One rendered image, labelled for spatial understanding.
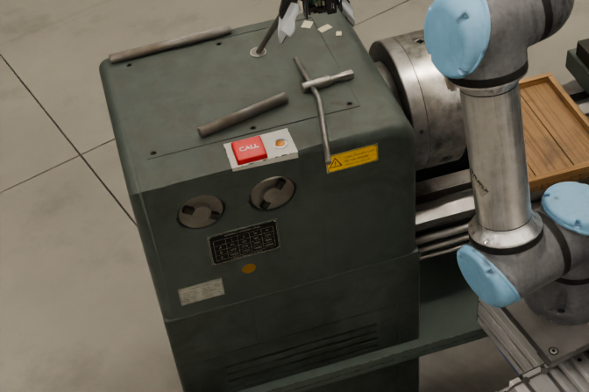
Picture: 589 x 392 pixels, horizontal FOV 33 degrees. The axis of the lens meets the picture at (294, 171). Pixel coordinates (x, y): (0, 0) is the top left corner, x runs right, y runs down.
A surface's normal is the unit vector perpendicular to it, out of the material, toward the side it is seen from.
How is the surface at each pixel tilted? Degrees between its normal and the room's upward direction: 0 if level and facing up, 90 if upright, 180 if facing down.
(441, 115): 65
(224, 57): 0
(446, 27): 83
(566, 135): 0
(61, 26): 0
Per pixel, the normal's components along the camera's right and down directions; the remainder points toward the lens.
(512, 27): 0.44, 0.29
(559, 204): 0.04, -0.77
